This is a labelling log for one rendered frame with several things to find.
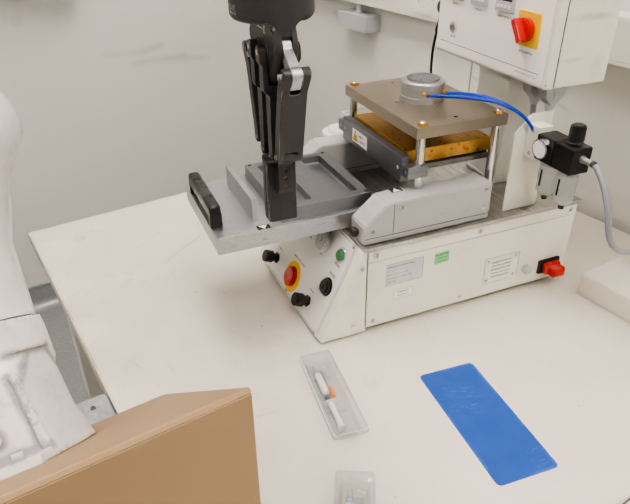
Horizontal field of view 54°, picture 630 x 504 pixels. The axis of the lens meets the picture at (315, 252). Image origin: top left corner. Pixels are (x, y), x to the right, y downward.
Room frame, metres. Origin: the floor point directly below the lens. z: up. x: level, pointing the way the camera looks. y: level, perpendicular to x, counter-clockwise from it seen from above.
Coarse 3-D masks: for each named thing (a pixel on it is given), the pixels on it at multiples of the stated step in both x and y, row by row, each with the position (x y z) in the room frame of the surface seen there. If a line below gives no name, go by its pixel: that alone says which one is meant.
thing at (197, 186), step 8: (192, 176) 0.99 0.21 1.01; (200, 176) 0.99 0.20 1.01; (192, 184) 0.97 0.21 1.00; (200, 184) 0.95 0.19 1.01; (192, 192) 0.99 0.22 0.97; (200, 192) 0.93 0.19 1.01; (208, 192) 0.92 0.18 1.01; (200, 200) 0.92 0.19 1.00; (208, 200) 0.89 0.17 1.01; (208, 208) 0.87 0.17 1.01; (216, 208) 0.87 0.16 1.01; (208, 216) 0.88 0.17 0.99; (216, 216) 0.87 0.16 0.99; (216, 224) 0.87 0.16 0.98
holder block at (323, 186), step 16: (304, 160) 1.10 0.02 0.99; (320, 160) 1.11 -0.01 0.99; (256, 176) 1.02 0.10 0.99; (304, 176) 1.01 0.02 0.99; (320, 176) 1.05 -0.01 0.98; (336, 176) 1.04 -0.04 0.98; (352, 176) 1.01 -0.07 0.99; (304, 192) 0.96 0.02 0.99; (320, 192) 0.95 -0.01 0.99; (336, 192) 0.98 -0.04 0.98; (352, 192) 0.95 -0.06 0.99; (368, 192) 0.95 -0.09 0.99; (304, 208) 0.90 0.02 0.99; (320, 208) 0.91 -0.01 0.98; (336, 208) 0.92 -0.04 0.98
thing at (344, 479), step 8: (336, 472) 0.55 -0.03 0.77; (344, 472) 0.55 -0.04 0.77; (352, 472) 0.55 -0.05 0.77; (360, 472) 0.55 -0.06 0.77; (368, 472) 0.55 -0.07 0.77; (336, 480) 0.54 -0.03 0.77; (344, 480) 0.54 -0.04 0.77; (352, 480) 0.54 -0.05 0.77; (360, 480) 0.54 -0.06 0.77; (368, 480) 0.54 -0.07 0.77; (336, 488) 0.52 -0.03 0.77; (344, 488) 0.52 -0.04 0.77; (352, 488) 0.52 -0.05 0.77; (360, 488) 0.52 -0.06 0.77; (368, 488) 0.52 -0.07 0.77; (336, 496) 0.51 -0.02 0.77; (344, 496) 0.51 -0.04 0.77; (352, 496) 0.51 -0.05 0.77; (360, 496) 0.51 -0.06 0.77; (368, 496) 0.51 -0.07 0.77
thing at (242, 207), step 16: (240, 176) 1.07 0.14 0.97; (224, 192) 1.00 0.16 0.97; (240, 192) 0.95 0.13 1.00; (256, 192) 1.00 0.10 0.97; (224, 208) 0.94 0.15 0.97; (240, 208) 0.94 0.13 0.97; (256, 208) 0.90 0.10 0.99; (352, 208) 0.94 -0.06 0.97; (208, 224) 0.88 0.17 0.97; (224, 224) 0.88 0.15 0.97; (240, 224) 0.88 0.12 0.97; (256, 224) 0.88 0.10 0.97; (272, 224) 0.88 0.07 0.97; (288, 224) 0.88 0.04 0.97; (304, 224) 0.89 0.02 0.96; (320, 224) 0.90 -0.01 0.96; (336, 224) 0.91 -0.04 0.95; (224, 240) 0.84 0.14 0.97; (240, 240) 0.85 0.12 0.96; (256, 240) 0.86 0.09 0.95; (272, 240) 0.87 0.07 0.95
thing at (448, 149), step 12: (360, 120) 1.14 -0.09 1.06; (372, 120) 1.13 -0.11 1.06; (384, 120) 1.13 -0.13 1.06; (384, 132) 1.06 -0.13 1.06; (396, 132) 1.06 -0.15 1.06; (468, 132) 1.06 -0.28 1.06; (480, 132) 1.06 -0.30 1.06; (396, 144) 1.01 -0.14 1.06; (408, 144) 1.00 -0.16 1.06; (432, 144) 1.00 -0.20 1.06; (444, 144) 1.00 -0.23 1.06; (456, 144) 1.01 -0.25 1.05; (468, 144) 1.02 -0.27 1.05; (480, 144) 1.03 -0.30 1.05; (432, 156) 0.99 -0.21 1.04; (444, 156) 1.00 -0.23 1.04; (456, 156) 1.02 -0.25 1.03; (468, 156) 1.02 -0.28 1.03; (480, 156) 1.03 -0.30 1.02
